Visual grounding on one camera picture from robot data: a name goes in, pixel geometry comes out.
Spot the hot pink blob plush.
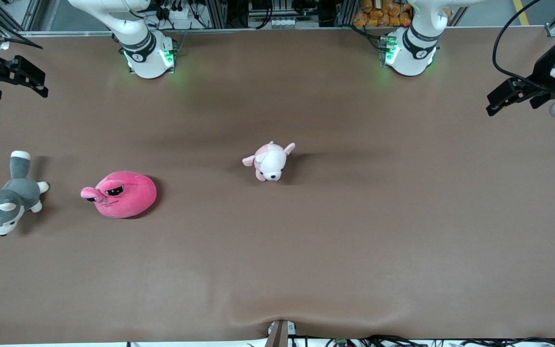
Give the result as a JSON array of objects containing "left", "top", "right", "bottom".
[{"left": 80, "top": 171, "right": 158, "bottom": 219}]

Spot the grey white husky plush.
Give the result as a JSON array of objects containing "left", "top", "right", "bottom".
[{"left": 0, "top": 150, "right": 50, "bottom": 237}]

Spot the orange lumpy objects heap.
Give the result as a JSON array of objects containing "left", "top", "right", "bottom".
[{"left": 353, "top": 0, "right": 414, "bottom": 28}]

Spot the white power strip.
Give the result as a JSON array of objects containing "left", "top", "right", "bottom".
[{"left": 159, "top": 4, "right": 196, "bottom": 22}]

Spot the white terminal block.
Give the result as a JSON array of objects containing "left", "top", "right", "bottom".
[{"left": 268, "top": 17, "right": 308, "bottom": 28}]

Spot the pale pink dog plush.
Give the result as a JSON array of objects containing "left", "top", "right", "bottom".
[{"left": 242, "top": 141, "right": 296, "bottom": 182}]

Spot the brown table mat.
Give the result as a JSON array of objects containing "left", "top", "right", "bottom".
[{"left": 0, "top": 27, "right": 555, "bottom": 344}]

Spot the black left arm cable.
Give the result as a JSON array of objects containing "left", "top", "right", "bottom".
[{"left": 493, "top": 0, "right": 555, "bottom": 93}]

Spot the silver table edge rail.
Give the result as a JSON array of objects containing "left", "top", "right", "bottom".
[{"left": 10, "top": 27, "right": 555, "bottom": 38}]

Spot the black cable bundle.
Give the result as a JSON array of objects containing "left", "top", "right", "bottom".
[{"left": 326, "top": 334, "right": 555, "bottom": 347}]

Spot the aluminium camera mount post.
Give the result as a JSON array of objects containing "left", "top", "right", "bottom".
[{"left": 264, "top": 319, "right": 298, "bottom": 347}]

